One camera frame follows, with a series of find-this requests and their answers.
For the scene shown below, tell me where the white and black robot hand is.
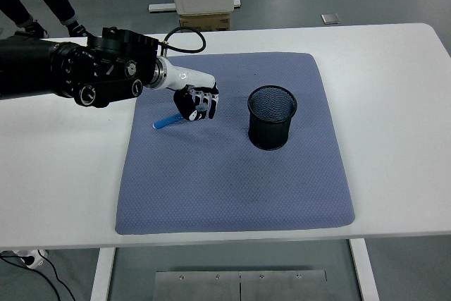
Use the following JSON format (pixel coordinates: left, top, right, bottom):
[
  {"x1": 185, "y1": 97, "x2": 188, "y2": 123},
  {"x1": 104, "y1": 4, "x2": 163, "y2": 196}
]
[{"x1": 160, "y1": 60, "x2": 220, "y2": 122}]

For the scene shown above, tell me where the blue marker with clear cap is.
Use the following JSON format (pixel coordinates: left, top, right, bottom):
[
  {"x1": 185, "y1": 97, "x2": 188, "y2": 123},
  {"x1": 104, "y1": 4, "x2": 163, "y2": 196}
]
[{"x1": 152, "y1": 103, "x2": 209, "y2": 130}]

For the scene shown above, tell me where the black mesh pen holder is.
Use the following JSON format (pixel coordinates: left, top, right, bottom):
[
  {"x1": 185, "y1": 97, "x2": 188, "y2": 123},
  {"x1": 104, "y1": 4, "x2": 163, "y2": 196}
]
[{"x1": 247, "y1": 85, "x2": 299, "y2": 151}]

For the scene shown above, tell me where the brown cardboard box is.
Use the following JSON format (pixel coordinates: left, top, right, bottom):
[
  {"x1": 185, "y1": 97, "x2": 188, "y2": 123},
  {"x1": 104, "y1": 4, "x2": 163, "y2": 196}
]
[{"x1": 178, "y1": 11, "x2": 232, "y2": 33}]

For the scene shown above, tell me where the white base bar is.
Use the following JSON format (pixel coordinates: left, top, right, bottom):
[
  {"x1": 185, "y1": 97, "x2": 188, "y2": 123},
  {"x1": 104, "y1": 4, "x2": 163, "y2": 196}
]
[{"x1": 147, "y1": 0, "x2": 242, "y2": 13}]

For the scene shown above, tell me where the blue-grey quilted mat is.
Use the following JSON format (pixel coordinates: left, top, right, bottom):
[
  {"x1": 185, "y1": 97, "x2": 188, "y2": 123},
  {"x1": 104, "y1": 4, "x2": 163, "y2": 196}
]
[{"x1": 115, "y1": 52, "x2": 356, "y2": 235}]

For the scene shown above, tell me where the grey metal floor cover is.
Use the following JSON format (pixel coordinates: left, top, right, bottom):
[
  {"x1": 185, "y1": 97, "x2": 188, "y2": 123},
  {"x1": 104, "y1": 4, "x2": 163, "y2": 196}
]
[{"x1": 320, "y1": 13, "x2": 342, "y2": 26}]

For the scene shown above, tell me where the grey metal plate with screws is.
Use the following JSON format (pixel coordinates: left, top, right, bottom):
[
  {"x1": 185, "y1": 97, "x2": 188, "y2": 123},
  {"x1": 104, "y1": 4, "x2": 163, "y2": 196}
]
[{"x1": 154, "y1": 269, "x2": 328, "y2": 301}]

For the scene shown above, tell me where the white table leg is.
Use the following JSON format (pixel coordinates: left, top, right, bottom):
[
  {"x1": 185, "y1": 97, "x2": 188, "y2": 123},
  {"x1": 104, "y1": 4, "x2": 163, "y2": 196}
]
[
  {"x1": 89, "y1": 247, "x2": 116, "y2": 301},
  {"x1": 348, "y1": 238, "x2": 381, "y2": 301}
]

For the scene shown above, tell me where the white power strip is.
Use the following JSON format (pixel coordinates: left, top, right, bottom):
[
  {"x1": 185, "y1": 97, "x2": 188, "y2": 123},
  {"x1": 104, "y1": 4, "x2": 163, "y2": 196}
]
[{"x1": 12, "y1": 248, "x2": 49, "y2": 269}]

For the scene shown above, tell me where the black floor cable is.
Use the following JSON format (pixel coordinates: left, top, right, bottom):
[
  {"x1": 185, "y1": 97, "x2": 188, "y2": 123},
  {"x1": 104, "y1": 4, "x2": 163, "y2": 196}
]
[
  {"x1": 41, "y1": 254, "x2": 77, "y2": 301},
  {"x1": 0, "y1": 252, "x2": 61, "y2": 301}
]

